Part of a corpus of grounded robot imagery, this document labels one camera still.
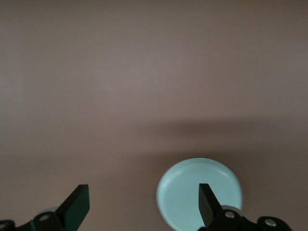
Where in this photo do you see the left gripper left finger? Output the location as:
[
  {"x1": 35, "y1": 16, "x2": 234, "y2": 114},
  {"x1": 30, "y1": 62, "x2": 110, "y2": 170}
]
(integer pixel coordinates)
[{"x1": 16, "y1": 184, "x2": 90, "y2": 231}]

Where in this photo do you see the pale green plate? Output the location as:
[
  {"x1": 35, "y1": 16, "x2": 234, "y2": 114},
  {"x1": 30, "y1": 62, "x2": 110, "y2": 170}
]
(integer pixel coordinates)
[{"x1": 155, "y1": 157, "x2": 243, "y2": 231}]

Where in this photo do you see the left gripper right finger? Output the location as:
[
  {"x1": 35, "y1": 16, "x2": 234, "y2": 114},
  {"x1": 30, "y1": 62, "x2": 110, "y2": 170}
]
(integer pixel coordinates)
[{"x1": 198, "y1": 183, "x2": 259, "y2": 231}]

